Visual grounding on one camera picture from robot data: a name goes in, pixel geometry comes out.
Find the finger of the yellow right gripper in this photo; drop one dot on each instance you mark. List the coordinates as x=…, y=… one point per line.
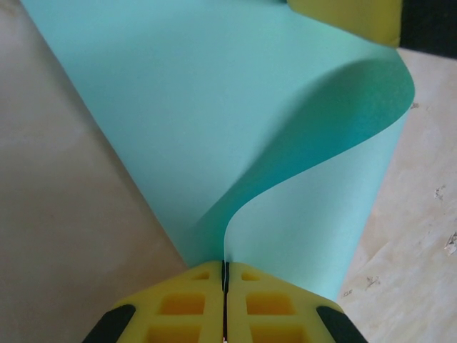
x=357, y=18

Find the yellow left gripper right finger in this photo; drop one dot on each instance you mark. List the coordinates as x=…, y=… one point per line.
x=278, y=307

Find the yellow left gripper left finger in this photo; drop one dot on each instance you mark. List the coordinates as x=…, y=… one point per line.
x=178, y=307

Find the teal paper sheet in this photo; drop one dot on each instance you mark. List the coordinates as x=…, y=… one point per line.
x=178, y=107

